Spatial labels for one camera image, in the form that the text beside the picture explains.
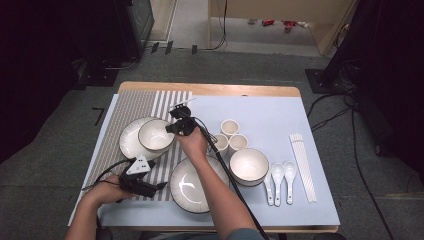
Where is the row of white chopsticks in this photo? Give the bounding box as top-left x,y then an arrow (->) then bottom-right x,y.
288,133 -> 318,204

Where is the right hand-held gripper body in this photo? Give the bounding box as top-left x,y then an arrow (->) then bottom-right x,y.
169,96 -> 198,137

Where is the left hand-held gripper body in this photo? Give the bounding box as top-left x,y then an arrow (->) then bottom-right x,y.
117,153 -> 159,199

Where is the white plate with dark rim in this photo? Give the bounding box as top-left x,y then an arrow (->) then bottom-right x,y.
169,154 -> 231,215
118,116 -> 174,162

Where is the black stand base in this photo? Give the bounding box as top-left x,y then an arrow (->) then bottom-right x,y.
304,67 -> 349,95
74,58 -> 121,91

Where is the person's left hand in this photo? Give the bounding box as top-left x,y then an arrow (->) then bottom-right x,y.
83,175 -> 134,216

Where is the white bowl with dark rim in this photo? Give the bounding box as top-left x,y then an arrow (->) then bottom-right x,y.
230,173 -> 269,188
228,147 -> 270,184
137,118 -> 177,153

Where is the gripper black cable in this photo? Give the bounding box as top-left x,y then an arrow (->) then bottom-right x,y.
82,158 -> 133,198
181,111 -> 271,240

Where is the hanging black cable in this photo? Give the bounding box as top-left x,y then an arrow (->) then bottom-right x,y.
213,0 -> 229,51

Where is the black floor cable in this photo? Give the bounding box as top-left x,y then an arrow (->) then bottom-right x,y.
306,93 -> 354,118
310,105 -> 354,132
350,105 -> 398,240
103,56 -> 140,72

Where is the black curtain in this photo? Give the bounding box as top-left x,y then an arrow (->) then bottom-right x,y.
324,0 -> 424,184
0,0 -> 134,164

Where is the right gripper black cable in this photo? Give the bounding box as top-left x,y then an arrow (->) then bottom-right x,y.
181,111 -> 271,240

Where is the person's clothing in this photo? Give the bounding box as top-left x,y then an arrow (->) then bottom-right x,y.
143,227 -> 271,240

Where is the black equipment case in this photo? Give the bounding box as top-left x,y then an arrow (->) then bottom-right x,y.
114,0 -> 156,61

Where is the white ceramic cup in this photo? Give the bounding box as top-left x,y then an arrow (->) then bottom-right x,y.
209,133 -> 230,160
220,118 -> 241,138
228,133 -> 249,156

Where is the pale blue table sheet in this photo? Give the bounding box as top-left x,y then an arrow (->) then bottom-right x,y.
68,94 -> 341,228

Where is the brown white striped placemat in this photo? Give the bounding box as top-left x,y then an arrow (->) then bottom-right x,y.
82,89 -> 193,202

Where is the white ceramic spoon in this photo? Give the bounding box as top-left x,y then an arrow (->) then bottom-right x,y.
270,162 -> 286,208
283,161 -> 298,206
263,171 -> 275,207

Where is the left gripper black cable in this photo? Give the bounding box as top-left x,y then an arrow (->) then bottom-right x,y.
82,158 -> 133,198

